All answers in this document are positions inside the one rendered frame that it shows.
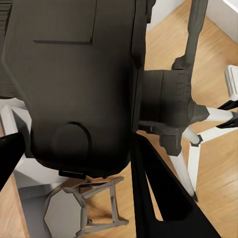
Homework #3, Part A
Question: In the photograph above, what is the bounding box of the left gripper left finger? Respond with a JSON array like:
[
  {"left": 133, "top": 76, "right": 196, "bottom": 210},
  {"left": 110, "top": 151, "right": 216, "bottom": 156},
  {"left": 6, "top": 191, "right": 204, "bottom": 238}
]
[{"left": 0, "top": 132, "right": 26, "bottom": 191}]

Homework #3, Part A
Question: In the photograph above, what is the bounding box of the digital camera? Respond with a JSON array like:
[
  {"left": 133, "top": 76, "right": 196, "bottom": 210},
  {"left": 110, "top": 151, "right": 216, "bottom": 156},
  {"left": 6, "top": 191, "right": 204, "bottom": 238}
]
[{"left": 0, "top": 0, "right": 156, "bottom": 179}]

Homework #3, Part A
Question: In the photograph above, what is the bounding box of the camera tripod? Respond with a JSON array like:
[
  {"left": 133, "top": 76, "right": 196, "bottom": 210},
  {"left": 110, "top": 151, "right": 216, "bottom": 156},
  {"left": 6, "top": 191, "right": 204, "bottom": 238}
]
[{"left": 138, "top": 0, "right": 238, "bottom": 204}]

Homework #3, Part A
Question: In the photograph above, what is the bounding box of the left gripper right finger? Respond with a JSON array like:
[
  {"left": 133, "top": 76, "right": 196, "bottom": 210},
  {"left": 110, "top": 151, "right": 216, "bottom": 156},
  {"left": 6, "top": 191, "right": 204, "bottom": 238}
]
[{"left": 129, "top": 132, "right": 221, "bottom": 238}]

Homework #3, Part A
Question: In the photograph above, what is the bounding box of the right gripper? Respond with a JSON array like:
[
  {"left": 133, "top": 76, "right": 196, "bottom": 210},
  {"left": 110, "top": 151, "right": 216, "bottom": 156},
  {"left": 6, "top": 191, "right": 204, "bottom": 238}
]
[{"left": 216, "top": 100, "right": 238, "bottom": 129}]

